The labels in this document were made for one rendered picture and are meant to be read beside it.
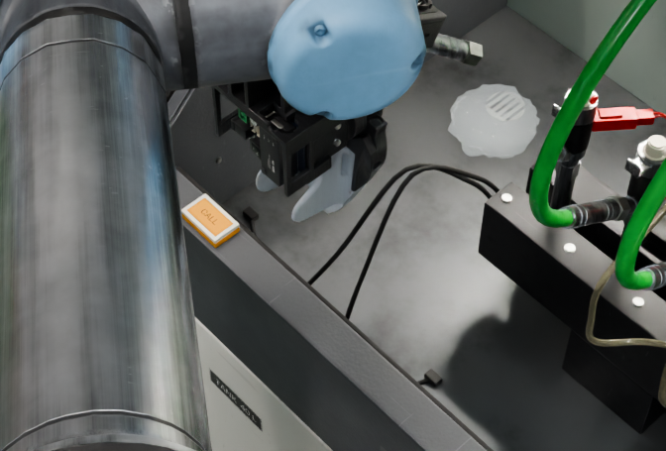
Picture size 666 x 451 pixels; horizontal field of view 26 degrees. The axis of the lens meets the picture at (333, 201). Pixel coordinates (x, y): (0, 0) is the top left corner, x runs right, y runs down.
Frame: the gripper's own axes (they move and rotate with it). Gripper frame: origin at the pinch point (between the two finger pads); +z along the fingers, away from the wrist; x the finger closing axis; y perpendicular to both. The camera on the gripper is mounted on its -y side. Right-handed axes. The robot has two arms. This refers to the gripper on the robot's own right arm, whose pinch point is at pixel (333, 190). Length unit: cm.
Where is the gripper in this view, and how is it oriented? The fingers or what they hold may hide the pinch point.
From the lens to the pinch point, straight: 101.4
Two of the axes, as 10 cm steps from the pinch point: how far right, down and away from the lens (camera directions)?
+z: 0.0, 6.2, 7.9
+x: 6.8, 5.8, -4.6
